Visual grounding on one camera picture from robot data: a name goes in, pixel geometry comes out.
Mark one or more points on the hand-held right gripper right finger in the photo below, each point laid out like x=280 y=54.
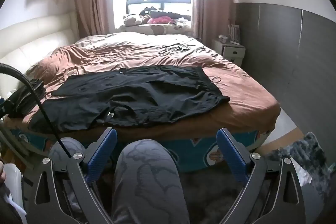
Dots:
x=232 y=158

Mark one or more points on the black pants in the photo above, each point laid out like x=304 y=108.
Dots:
x=131 y=98

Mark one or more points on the black bag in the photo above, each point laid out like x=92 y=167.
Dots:
x=25 y=98

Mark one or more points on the teal printed mattress sheet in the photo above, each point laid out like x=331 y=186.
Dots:
x=189 y=153

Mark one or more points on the black plush toy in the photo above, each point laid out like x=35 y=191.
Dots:
x=147 y=11

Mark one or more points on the dark folded cloth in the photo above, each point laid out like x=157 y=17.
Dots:
x=173 y=14

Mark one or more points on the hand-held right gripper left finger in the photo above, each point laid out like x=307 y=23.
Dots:
x=101 y=158

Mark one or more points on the thin black loop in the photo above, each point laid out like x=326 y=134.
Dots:
x=215 y=79

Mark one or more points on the white padded headboard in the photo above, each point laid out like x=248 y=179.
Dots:
x=31 y=37

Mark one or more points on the brown fleece blanket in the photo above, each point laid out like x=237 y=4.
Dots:
x=157 y=56

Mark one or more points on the pale upright boxes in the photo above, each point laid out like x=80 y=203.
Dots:
x=234 y=32

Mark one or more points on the brown white plush toy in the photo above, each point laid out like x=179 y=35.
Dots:
x=132 y=19

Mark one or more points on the white nightstand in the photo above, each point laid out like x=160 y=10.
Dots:
x=232 y=52

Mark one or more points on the pink plush toy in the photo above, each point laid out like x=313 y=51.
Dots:
x=158 y=20

